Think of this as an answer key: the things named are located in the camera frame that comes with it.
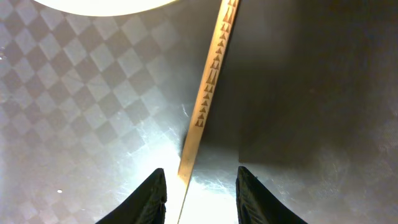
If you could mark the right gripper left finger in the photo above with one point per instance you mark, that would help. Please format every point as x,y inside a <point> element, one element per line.
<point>146,205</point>

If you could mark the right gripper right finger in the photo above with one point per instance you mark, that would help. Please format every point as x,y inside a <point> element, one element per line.
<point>257,205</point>

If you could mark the wooden chopstick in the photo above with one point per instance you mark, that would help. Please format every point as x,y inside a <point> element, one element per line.
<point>213,64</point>

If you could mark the dark brown serving tray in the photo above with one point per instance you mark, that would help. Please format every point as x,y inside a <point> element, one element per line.
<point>306,100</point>

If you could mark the yellow plate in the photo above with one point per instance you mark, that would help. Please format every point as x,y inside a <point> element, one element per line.
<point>103,8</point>

